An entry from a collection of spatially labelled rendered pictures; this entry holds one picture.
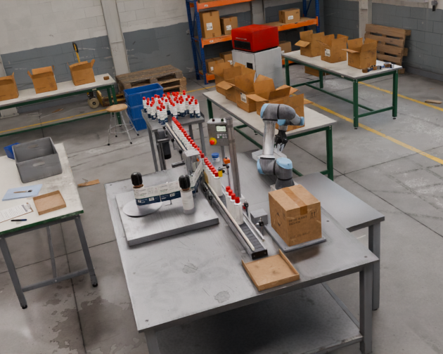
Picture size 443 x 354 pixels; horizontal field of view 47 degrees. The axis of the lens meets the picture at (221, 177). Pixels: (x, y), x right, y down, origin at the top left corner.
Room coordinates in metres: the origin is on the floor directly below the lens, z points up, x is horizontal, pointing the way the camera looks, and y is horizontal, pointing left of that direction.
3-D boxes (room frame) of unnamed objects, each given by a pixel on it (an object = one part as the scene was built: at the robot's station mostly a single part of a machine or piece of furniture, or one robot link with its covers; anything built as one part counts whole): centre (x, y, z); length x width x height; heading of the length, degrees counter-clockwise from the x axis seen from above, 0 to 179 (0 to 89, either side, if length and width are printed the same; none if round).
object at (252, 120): (6.17, -0.60, 0.39); 2.20 x 0.80 x 0.78; 18
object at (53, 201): (4.06, 1.51, 0.82); 0.34 x 0.24 x 0.03; 24
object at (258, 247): (3.58, 0.02, 0.86); 1.65 x 0.08 x 0.04; 14
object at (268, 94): (5.72, -0.70, 0.96); 0.53 x 0.45 x 0.37; 110
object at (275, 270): (2.61, -0.22, 0.85); 0.30 x 0.26 x 0.04; 14
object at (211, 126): (3.70, -0.04, 1.38); 0.17 x 0.10 x 0.19; 69
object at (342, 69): (8.04, -2.02, 0.39); 2.20 x 0.80 x 0.78; 18
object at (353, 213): (3.38, -0.53, 0.81); 0.90 x 0.90 x 0.04; 18
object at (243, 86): (6.13, -0.48, 0.97); 0.45 x 0.38 x 0.37; 111
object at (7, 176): (4.65, 1.83, 0.40); 1.90 x 0.75 x 0.80; 18
